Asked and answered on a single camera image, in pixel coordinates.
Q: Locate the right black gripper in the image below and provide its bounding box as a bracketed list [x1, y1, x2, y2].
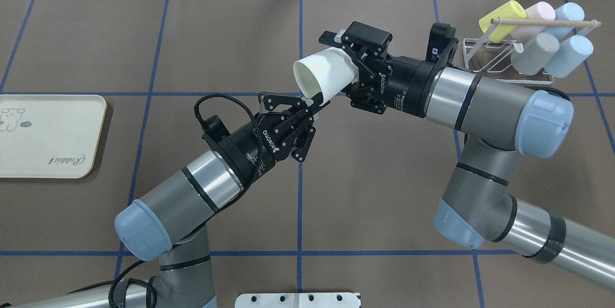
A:
[319, 21, 444, 118]

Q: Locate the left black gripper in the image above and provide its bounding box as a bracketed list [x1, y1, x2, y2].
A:
[202, 92, 331, 187]

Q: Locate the pale green plastic cup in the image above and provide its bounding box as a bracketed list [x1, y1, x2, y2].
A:
[293, 48, 359, 102]

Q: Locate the yellow plastic cup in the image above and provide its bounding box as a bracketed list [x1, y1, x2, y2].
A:
[479, 0, 527, 43]

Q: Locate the grey plastic cup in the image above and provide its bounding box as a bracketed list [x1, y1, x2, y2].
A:
[510, 33, 560, 76]

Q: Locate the pink plastic cup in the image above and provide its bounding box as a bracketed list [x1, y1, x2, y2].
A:
[512, 1, 556, 43]

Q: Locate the light blue plastic cup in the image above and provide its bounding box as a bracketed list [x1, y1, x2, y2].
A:
[542, 3, 585, 41]

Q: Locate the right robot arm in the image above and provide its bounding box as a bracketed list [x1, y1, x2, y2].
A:
[319, 21, 614, 290]

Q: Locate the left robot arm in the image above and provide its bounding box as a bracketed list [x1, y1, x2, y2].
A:
[28, 92, 330, 308]

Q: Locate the cream plastic tray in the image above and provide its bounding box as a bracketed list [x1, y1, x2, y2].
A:
[0, 94, 107, 179]

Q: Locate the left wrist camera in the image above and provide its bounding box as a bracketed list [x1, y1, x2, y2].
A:
[200, 115, 230, 144]

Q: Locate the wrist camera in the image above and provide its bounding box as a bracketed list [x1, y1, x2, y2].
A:
[425, 23, 459, 65]
[200, 115, 230, 144]

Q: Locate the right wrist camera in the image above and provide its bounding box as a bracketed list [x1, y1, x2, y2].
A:
[425, 23, 459, 65]

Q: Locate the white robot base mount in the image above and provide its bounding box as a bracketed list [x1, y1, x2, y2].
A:
[234, 292, 362, 308]

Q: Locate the white wire cup rack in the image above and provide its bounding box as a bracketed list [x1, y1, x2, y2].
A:
[463, 16, 602, 85]

